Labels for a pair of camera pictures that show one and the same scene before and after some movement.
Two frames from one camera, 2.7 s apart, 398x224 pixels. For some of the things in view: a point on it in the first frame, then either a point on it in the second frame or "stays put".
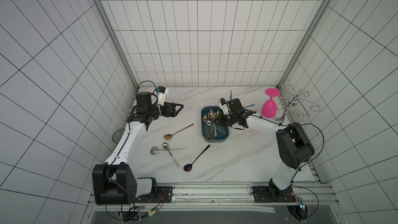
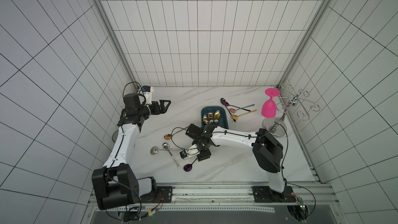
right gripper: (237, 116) to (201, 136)
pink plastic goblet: (269, 109) stays put
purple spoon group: (188, 167) stays put
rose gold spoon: (169, 136) stays put
